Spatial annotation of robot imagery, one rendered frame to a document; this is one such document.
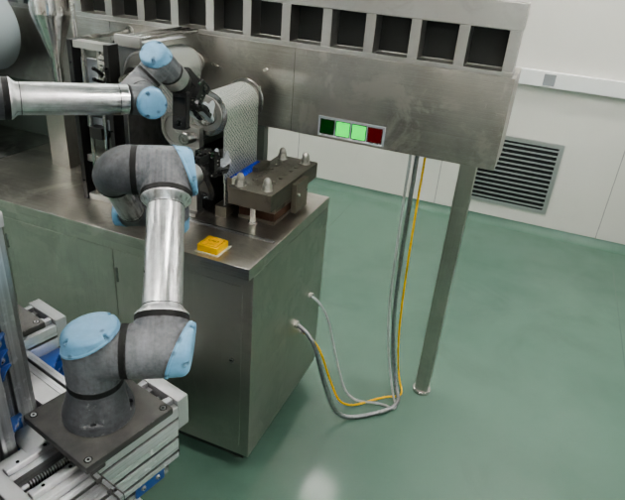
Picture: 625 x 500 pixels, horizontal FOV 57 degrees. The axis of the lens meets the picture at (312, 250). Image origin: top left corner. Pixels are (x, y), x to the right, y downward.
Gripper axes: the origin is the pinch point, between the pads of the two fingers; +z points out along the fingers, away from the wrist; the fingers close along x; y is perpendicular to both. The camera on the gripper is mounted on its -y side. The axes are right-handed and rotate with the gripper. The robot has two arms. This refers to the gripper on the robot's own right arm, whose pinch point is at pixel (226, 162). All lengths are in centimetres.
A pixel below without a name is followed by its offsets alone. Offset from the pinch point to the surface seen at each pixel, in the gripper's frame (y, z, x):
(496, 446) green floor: -109, 30, -110
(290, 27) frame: 41, 31, -7
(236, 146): 4.0, 6.1, -0.2
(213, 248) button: -16.6, -28.8, -12.3
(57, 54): 24, 7, 76
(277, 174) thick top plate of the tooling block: -5.9, 13.8, -12.6
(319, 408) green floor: -109, 18, -37
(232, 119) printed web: 13.9, 3.1, -0.3
